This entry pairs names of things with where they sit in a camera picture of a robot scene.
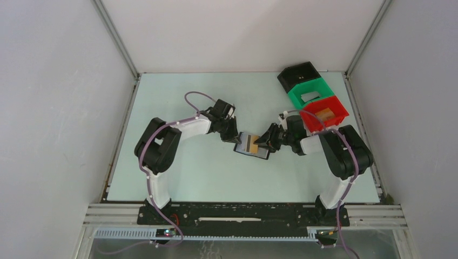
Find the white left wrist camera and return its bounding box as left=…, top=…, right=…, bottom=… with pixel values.
left=226, top=105, right=235, bottom=119

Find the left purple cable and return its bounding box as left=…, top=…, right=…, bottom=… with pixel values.
left=138, top=91, right=217, bottom=248

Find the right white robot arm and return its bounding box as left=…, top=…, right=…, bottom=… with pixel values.
left=254, top=113, right=374, bottom=226

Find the red plastic bin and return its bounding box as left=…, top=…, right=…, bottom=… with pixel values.
left=300, top=96, right=349, bottom=132

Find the blue grey credit card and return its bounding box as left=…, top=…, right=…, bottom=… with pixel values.
left=235, top=132, right=250, bottom=154

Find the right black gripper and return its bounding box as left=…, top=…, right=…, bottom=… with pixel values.
left=254, top=122, right=294, bottom=151

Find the black plastic bin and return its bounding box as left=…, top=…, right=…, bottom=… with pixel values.
left=277, top=61, right=321, bottom=93

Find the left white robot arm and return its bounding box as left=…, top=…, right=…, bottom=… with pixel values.
left=134, top=99, right=241, bottom=225

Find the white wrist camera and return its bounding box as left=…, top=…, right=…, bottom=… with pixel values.
left=226, top=105, right=235, bottom=119
left=278, top=111, right=288, bottom=130

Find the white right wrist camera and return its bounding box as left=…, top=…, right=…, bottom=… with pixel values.
left=278, top=111, right=288, bottom=130

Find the white card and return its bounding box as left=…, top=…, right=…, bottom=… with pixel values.
left=301, top=91, right=321, bottom=103

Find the orange brown credit card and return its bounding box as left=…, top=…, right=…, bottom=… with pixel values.
left=246, top=134, right=259, bottom=154

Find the black card holder wallet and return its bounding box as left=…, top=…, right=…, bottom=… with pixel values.
left=233, top=132, right=270, bottom=160

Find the aluminium frame rail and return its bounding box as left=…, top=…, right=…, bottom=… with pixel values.
left=83, top=202, right=407, bottom=242

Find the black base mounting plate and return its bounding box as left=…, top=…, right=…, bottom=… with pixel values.
left=137, top=201, right=349, bottom=238

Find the green plastic bin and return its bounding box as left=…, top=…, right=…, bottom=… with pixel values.
left=287, top=78, right=335, bottom=109

